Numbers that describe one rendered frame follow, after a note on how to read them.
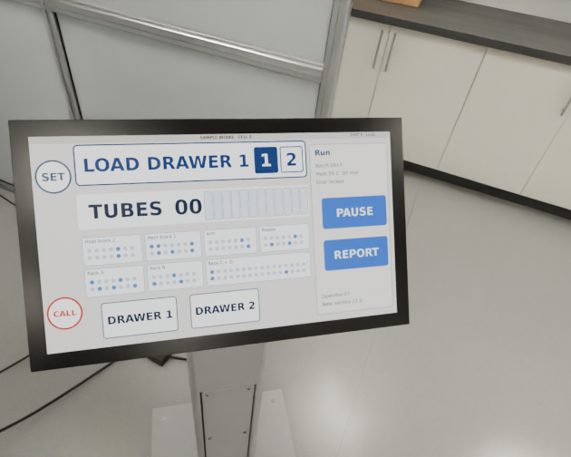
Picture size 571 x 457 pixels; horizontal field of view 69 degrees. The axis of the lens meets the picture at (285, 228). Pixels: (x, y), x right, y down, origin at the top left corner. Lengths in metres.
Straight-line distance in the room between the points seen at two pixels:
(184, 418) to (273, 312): 1.02
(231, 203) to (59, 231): 0.22
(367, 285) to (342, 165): 0.18
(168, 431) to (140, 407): 0.15
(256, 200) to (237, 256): 0.08
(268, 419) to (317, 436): 0.18
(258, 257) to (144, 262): 0.15
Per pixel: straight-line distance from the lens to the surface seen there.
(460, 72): 2.54
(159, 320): 0.58
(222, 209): 0.56
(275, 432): 1.54
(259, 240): 0.57
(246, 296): 0.58
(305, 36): 1.23
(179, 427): 1.55
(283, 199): 0.57
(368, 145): 0.62
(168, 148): 0.57
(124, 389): 1.68
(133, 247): 0.57
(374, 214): 0.62
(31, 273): 0.60
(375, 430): 1.65
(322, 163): 0.59
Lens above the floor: 1.47
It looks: 42 degrees down
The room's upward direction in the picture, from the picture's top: 8 degrees clockwise
